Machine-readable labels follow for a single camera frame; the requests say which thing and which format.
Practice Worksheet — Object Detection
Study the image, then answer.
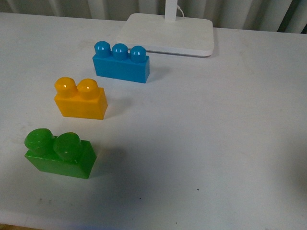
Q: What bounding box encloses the blue three-stud toy block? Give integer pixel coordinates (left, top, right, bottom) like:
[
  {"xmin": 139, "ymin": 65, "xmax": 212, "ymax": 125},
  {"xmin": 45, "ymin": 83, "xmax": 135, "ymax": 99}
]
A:
[{"xmin": 93, "ymin": 41, "xmax": 150, "ymax": 83}]

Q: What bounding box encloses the white desk lamp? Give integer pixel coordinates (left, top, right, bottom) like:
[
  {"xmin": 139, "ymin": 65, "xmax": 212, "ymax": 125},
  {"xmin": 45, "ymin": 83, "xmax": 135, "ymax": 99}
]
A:
[{"xmin": 116, "ymin": 0, "xmax": 214, "ymax": 57}]

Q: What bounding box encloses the yellow two-stud toy block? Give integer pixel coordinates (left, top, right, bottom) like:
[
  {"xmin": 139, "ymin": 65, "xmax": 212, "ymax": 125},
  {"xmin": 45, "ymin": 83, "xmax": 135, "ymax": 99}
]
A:
[{"xmin": 54, "ymin": 77, "xmax": 108, "ymax": 120}]

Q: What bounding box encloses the grey pleated curtain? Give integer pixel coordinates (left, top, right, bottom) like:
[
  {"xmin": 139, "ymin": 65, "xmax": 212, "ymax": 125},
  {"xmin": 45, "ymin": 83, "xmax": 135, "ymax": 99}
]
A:
[{"xmin": 0, "ymin": 0, "xmax": 307, "ymax": 34}]

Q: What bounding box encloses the green two-stud toy block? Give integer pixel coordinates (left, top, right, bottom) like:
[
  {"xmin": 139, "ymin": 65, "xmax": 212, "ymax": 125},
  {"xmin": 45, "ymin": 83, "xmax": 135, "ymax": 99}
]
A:
[{"xmin": 24, "ymin": 128, "xmax": 96, "ymax": 179}]

